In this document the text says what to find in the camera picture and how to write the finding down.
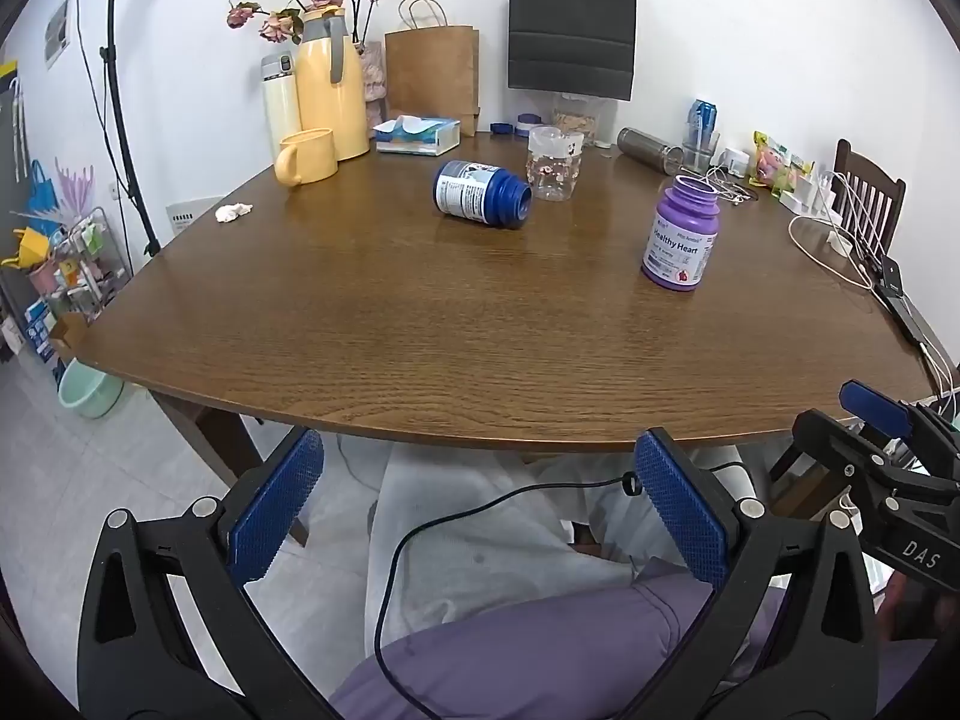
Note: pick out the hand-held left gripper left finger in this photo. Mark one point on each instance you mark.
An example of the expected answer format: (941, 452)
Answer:
(276, 511)

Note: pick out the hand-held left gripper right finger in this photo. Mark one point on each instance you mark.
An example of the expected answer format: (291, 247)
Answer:
(679, 510)

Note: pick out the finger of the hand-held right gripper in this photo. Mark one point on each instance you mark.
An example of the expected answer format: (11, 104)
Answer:
(874, 409)
(836, 450)

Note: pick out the blue bottle with white label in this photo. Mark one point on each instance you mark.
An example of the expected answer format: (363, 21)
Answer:
(480, 193)

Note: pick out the clear printed glass cup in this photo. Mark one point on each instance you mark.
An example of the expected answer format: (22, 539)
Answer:
(555, 165)

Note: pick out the black flat device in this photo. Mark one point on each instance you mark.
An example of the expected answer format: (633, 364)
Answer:
(904, 307)

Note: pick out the green plastic basin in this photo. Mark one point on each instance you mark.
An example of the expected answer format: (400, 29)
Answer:
(90, 394)

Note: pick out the dark wooden chair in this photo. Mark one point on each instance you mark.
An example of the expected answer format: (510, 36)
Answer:
(870, 187)

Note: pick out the purple bottle with label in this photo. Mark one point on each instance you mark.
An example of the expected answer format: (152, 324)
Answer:
(681, 240)

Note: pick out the green pink snack packet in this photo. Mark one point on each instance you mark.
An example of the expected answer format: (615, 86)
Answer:
(776, 163)

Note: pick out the crumpled white tissue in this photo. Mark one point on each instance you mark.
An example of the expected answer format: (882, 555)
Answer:
(234, 212)

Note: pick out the small clear glass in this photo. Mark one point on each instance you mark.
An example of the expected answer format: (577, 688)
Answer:
(697, 159)

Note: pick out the storage rack cart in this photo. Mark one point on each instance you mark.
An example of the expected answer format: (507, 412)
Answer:
(71, 277)

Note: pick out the steel bottle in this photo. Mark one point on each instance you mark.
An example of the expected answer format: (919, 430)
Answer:
(645, 146)

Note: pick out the yellow mug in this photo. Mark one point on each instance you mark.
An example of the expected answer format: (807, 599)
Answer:
(311, 156)

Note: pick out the blue tote bag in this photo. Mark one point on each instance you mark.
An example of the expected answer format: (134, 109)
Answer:
(43, 191)

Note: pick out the blue tissue box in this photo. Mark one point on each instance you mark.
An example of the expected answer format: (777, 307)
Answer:
(420, 136)

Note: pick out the cream thermos bottle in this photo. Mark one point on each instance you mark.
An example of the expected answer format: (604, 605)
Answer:
(281, 109)

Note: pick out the clear snack jar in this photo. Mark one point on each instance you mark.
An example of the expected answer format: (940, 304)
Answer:
(577, 120)

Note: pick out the black light stand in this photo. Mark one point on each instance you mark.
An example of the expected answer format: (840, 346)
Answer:
(124, 127)

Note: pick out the white blue small jar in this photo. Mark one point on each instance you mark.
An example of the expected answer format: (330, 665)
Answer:
(529, 124)

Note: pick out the yellow thermos jug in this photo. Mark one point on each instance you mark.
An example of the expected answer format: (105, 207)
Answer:
(330, 90)

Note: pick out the pink flower vase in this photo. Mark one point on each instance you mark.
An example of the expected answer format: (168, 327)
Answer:
(373, 82)

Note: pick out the brown paper bag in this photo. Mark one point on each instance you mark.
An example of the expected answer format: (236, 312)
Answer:
(431, 71)

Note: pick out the black paper bag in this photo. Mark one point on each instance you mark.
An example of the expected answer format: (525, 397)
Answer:
(571, 22)

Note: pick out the white wall heater panel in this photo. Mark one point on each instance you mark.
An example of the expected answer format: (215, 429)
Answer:
(191, 216)

